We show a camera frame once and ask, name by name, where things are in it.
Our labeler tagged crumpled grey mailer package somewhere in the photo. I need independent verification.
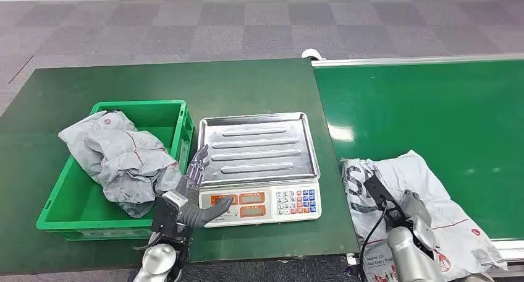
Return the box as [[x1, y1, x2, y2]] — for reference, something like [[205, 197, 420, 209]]
[[57, 109, 183, 219]]

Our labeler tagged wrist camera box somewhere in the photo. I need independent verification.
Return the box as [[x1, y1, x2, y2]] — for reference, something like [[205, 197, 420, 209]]
[[150, 190, 190, 241], [411, 215, 438, 252]]

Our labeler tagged black right wrist bracket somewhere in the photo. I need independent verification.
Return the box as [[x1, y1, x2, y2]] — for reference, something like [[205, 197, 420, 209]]
[[363, 174, 408, 232]]

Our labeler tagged green conveyor belt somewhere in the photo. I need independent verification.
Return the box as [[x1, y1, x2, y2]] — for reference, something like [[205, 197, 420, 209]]
[[311, 53, 524, 279]]

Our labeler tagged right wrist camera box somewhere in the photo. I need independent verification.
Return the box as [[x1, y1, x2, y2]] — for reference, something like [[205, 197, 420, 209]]
[[411, 215, 438, 252]]

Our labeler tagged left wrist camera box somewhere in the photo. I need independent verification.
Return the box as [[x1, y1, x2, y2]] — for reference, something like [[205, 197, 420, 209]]
[[150, 190, 190, 241]]

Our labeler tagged white printed mailer package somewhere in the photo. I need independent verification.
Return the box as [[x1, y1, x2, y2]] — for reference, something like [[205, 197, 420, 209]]
[[340, 150, 509, 282]]

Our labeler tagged black cable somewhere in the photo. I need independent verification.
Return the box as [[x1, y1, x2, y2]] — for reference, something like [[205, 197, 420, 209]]
[[358, 196, 389, 282]]

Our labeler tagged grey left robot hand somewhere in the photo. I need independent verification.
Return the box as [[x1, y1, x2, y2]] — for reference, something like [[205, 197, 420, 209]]
[[175, 145, 234, 228]]

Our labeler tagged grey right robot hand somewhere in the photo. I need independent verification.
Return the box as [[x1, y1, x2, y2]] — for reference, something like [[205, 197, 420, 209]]
[[399, 190, 433, 228]]

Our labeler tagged white scale with steel tray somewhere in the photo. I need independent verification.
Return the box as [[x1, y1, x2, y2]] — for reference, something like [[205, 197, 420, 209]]
[[197, 112, 323, 228]]

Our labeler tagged green plastic crate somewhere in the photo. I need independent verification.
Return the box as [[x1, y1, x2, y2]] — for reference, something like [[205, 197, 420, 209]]
[[36, 100, 195, 242]]

